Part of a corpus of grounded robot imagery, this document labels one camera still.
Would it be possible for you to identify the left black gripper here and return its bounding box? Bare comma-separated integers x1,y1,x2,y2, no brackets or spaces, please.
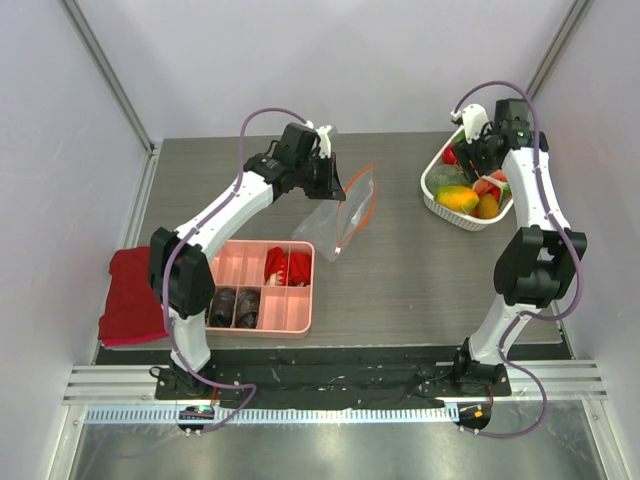
294,152,346,201

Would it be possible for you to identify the toy yellow green mango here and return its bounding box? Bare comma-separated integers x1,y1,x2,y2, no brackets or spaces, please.
434,185,479,214

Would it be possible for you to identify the toy green melon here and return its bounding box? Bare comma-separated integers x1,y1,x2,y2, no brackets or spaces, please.
425,164,469,194

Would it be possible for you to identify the toy yellow lemon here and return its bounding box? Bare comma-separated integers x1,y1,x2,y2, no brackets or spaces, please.
475,193,500,220

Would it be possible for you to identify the toy watermelon slice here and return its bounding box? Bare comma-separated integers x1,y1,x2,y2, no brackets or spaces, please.
472,169,511,196

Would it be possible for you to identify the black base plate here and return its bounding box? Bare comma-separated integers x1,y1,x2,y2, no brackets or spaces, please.
94,344,571,409

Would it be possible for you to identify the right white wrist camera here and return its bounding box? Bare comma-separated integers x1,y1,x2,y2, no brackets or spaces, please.
450,103,489,143

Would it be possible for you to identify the red folded cloth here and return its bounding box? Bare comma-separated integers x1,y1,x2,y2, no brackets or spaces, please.
98,246,168,347

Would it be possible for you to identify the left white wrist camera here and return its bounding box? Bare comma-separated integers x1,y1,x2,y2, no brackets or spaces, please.
304,120,338,158

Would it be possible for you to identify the red folded sock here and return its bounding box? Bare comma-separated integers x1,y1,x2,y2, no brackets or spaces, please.
287,251,312,287

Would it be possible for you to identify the toy red apple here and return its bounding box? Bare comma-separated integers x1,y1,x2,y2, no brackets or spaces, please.
441,144,457,165

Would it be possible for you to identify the white slotted cable duct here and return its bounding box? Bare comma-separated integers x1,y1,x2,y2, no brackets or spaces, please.
85,403,459,425

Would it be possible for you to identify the clear orange zip top bag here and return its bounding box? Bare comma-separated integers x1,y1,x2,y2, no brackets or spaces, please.
291,164,377,262

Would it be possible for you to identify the red sock with white trim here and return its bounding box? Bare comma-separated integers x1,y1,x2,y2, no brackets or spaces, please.
264,247,289,286

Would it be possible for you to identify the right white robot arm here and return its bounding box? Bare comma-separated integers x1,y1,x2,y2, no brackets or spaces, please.
451,99,587,395

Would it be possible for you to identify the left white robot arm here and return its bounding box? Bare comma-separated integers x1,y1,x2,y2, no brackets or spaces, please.
148,122,346,399

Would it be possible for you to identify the white plastic fruit basket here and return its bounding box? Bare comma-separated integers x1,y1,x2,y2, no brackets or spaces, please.
420,128,513,232

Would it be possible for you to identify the pink divided organizer box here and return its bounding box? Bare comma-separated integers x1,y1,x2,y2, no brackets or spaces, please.
206,240,315,339

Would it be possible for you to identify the brown blue floral rolled tie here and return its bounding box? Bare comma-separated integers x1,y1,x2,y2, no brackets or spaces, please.
207,287,237,328

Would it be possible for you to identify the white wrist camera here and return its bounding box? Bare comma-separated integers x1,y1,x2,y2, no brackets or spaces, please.
450,103,489,143
304,120,338,158

